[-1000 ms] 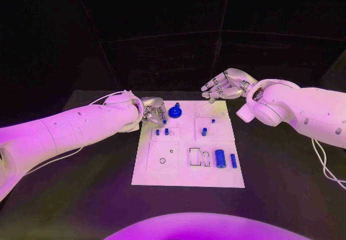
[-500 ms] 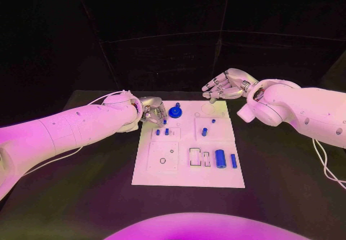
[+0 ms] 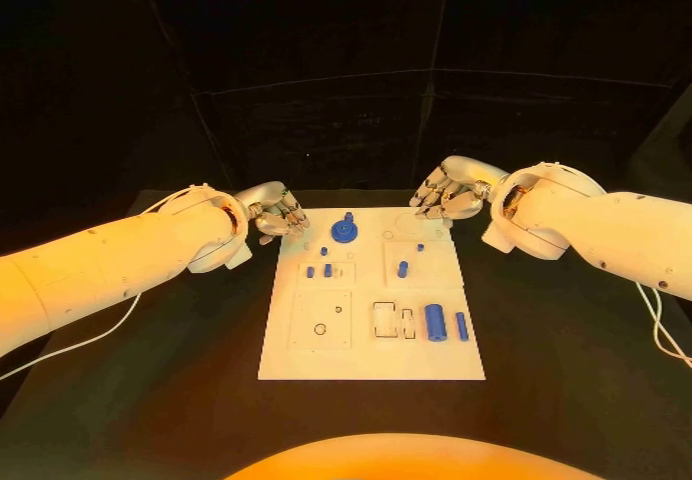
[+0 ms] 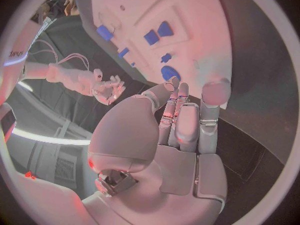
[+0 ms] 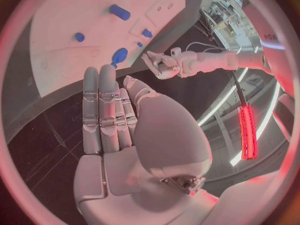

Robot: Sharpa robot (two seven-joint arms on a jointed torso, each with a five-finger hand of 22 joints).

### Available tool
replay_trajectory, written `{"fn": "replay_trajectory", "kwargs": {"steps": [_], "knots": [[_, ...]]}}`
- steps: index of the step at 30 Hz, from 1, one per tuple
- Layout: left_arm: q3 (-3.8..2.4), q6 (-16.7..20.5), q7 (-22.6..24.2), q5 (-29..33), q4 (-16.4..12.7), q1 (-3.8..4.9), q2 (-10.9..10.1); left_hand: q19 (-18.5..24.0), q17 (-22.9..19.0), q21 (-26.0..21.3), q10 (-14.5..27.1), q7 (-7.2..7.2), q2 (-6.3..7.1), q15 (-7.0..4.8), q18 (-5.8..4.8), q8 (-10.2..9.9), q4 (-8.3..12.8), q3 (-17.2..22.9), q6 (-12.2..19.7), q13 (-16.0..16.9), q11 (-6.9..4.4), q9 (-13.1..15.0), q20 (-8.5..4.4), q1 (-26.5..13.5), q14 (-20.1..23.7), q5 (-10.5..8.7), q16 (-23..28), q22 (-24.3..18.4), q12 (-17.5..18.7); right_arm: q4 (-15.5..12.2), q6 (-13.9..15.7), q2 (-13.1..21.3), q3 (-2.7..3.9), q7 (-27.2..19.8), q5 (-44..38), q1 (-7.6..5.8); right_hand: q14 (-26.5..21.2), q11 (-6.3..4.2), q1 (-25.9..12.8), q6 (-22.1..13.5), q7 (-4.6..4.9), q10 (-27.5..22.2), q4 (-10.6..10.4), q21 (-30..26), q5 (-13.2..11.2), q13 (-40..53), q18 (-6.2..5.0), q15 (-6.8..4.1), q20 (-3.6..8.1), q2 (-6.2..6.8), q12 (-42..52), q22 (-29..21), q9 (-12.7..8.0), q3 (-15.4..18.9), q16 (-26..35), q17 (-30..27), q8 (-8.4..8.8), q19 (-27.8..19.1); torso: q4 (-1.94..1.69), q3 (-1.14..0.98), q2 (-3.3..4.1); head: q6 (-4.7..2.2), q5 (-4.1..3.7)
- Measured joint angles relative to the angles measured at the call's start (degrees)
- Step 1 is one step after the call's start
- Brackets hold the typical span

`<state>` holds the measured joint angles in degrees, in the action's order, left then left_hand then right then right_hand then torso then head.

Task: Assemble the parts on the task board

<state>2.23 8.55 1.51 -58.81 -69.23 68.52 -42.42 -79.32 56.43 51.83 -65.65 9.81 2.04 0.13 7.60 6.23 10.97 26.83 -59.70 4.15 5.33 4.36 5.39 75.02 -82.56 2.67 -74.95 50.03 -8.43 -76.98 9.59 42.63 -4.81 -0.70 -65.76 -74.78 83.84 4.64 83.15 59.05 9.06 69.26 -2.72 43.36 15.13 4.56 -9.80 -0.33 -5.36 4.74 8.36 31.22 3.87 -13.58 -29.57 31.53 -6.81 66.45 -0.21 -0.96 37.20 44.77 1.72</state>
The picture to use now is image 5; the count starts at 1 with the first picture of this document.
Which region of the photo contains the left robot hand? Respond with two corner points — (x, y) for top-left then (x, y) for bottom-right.
(140, 50), (181, 80)

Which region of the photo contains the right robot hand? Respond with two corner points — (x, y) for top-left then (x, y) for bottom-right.
(72, 64), (220, 225)

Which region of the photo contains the white task board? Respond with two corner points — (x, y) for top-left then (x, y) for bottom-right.
(29, 0), (187, 98)

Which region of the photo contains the blue plug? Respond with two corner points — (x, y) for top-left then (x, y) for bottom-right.
(141, 28), (154, 39)

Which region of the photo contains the blue gear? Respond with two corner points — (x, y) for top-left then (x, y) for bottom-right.
(110, 47), (129, 69)

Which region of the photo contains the long blue cylinder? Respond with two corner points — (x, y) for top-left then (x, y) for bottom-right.
(108, 4), (132, 21)

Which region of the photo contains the glowing light bar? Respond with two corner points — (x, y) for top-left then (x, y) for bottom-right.
(238, 104), (259, 161)

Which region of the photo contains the workshop equipment rack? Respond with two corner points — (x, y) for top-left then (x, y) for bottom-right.
(200, 0), (257, 51)

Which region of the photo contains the short blue cylinder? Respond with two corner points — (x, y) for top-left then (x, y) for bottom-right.
(73, 32), (86, 43)

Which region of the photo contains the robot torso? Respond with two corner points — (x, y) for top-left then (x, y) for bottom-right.
(233, 0), (297, 98)

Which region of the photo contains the white cable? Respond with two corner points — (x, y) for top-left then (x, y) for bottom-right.
(185, 41), (227, 52)

